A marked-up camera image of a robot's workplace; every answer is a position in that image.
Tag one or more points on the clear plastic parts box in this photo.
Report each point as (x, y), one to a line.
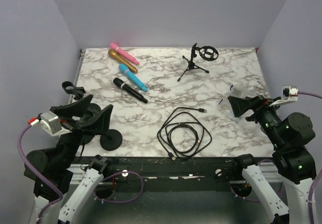
(225, 107)

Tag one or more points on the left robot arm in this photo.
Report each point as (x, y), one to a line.
(49, 167)

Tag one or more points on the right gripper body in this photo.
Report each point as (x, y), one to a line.
(266, 115)

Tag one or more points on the blue microphone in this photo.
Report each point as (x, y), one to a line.
(127, 72)

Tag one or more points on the tall black mic stand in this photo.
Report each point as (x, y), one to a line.
(71, 89)

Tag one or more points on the black condenser microphone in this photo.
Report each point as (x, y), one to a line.
(123, 86)

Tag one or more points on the gold microphone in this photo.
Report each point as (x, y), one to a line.
(116, 56)

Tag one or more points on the pink microphone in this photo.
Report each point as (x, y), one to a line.
(123, 53)

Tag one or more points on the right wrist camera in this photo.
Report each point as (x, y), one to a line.
(286, 95)

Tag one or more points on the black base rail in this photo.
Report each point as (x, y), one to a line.
(164, 175)

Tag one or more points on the shock mount mic stand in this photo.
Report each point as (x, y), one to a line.
(113, 139)

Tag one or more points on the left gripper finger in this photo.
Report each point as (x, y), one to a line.
(96, 121)
(67, 112)

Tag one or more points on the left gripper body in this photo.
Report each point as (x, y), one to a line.
(72, 124)

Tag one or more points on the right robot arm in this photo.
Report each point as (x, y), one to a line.
(293, 161)

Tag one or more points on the short black mic stand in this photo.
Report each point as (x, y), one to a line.
(86, 139)

